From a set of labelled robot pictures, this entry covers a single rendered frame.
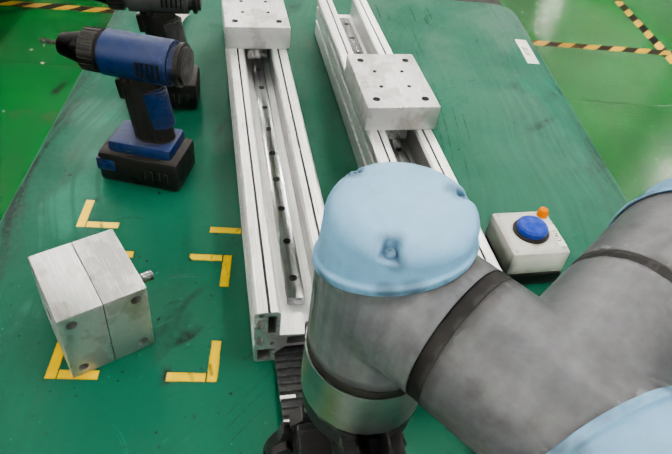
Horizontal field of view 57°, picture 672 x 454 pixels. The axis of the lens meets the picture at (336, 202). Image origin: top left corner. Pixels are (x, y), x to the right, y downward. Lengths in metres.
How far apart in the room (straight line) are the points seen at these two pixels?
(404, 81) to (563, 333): 0.73
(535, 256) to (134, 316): 0.49
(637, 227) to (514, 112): 0.86
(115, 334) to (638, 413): 0.54
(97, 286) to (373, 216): 0.45
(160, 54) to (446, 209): 0.58
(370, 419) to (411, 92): 0.65
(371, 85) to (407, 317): 0.69
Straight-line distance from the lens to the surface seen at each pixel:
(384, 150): 0.88
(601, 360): 0.28
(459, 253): 0.27
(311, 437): 0.45
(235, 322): 0.75
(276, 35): 1.09
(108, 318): 0.68
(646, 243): 0.35
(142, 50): 0.82
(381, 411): 0.36
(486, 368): 0.27
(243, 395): 0.70
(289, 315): 0.70
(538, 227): 0.84
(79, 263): 0.70
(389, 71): 0.99
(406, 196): 0.29
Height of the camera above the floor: 1.37
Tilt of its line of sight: 41 degrees down
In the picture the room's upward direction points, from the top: 7 degrees clockwise
